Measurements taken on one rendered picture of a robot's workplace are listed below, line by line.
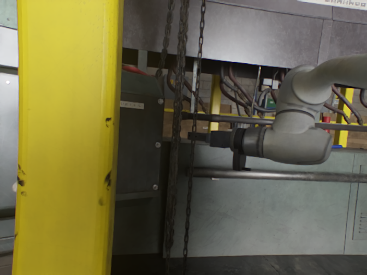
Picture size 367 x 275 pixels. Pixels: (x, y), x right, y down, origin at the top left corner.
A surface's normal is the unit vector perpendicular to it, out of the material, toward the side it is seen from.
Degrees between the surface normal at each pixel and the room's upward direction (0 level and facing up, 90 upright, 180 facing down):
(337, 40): 90
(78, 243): 90
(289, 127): 59
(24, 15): 90
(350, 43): 90
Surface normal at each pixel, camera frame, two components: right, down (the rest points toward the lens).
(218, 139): -0.51, 0.04
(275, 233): 0.19, 0.09
